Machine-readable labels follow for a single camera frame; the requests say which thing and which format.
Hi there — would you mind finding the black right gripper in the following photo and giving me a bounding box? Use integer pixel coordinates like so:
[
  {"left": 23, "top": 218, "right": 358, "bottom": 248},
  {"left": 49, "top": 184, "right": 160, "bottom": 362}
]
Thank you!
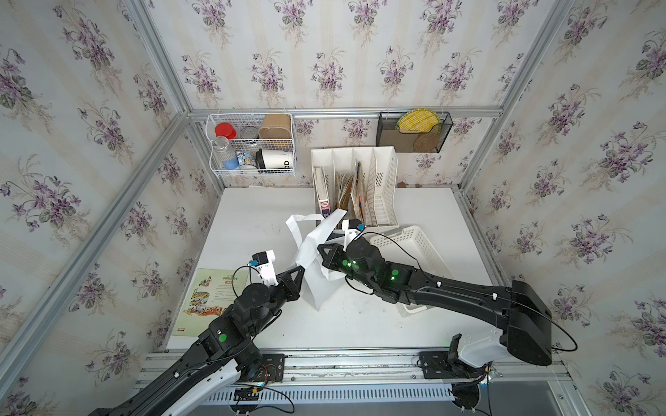
[{"left": 314, "top": 243, "right": 376, "bottom": 292}]

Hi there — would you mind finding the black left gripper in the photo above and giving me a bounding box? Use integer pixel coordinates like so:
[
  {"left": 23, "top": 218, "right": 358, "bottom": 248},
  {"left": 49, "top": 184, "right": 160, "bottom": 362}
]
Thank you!
[{"left": 246, "top": 267, "right": 308, "bottom": 340}]

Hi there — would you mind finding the white insulated delivery bag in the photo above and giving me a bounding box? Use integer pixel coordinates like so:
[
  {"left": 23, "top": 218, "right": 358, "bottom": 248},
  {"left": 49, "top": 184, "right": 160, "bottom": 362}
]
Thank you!
[{"left": 285, "top": 209, "right": 347, "bottom": 310}]

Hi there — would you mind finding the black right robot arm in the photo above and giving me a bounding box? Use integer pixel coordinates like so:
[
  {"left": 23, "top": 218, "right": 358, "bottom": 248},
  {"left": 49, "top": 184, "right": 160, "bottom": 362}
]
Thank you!
[{"left": 317, "top": 237, "right": 563, "bottom": 367}]

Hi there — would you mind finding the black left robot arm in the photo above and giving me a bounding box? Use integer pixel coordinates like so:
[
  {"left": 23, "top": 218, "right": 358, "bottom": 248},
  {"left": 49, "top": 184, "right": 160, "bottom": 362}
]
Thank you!
[{"left": 91, "top": 266, "right": 305, "bottom": 415}]

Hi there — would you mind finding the colourful human history book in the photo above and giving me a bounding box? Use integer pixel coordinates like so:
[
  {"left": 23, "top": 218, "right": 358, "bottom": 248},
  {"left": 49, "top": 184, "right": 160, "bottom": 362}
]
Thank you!
[{"left": 352, "top": 161, "right": 371, "bottom": 226}]

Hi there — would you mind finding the green history picture book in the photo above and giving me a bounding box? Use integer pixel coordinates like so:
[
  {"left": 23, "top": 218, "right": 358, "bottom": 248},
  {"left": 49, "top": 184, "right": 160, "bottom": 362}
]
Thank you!
[{"left": 172, "top": 269, "right": 248, "bottom": 337}]

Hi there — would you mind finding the white perforated plastic tray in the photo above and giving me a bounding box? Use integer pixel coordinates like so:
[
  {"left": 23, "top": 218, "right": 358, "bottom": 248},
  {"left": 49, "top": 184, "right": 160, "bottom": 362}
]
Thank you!
[{"left": 370, "top": 224, "right": 454, "bottom": 317}]

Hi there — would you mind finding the white plastic file organizer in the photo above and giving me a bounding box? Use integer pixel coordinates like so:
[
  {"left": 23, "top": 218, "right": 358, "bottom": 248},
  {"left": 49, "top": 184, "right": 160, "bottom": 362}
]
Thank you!
[{"left": 310, "top": 147, "right": 399, "bottom": 229}]

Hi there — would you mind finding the science encyclopedia book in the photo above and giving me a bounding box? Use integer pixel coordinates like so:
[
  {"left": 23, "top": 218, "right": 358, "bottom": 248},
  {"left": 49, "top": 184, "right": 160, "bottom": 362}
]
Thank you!
[{"left": 313, "top": 166, "right": 331, "bottom": 218}]

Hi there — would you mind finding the white black cylinder cup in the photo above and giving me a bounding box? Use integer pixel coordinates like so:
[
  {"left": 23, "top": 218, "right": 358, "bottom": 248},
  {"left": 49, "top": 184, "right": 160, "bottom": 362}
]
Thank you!
[{"left": 256, "top": 149, "right": 295, "bottom": 171}]

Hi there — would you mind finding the clear plastic water bottle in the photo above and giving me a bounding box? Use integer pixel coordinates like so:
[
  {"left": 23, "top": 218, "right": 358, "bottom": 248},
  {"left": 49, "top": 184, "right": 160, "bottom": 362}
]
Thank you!
[{"left": 213, "top": 136, "right": 239, "bottom": 171}]

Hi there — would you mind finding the woven brown round coaster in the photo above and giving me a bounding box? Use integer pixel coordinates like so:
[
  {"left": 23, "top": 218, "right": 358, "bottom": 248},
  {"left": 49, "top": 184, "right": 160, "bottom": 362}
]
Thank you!
[{"left": 413, "top": 132, "right": 441, "bottom": 154}]

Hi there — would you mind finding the red lid jar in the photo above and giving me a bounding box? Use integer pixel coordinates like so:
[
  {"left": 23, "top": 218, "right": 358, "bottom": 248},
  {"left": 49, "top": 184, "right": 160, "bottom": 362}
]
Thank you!
[{"left": 214, "top": 122, "right": 237, "bottom": 140}]

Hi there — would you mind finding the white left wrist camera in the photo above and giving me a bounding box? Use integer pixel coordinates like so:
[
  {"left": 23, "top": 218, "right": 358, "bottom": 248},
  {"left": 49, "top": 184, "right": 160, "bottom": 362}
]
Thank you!
[{"left": 250, "top": 250, "right": 278, "bottom": 286}]

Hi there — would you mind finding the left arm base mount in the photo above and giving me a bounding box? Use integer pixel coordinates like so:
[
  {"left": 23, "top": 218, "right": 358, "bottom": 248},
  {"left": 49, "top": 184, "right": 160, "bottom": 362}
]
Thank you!
[{"left": 154, "top": 343, "right": 263, "bottom": 415}]

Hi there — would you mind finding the white wire wall basket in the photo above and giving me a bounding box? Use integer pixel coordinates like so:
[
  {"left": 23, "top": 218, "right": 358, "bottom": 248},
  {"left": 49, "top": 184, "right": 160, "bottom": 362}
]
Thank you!
[{"left": 205, "top": 111, "right": 298, "bottom": 177}]

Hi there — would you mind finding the black mesh wall basket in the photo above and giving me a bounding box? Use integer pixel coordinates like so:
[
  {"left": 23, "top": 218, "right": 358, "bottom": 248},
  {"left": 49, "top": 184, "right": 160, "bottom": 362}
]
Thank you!
[{"left": 376, "top": 112, "right": 453, "bottom": 154}]

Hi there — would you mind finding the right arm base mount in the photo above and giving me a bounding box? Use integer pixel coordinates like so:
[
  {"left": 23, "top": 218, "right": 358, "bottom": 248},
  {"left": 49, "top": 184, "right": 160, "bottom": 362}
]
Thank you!
[{"left": 416, "top": 329, "right": 510, "bottom": 380}]

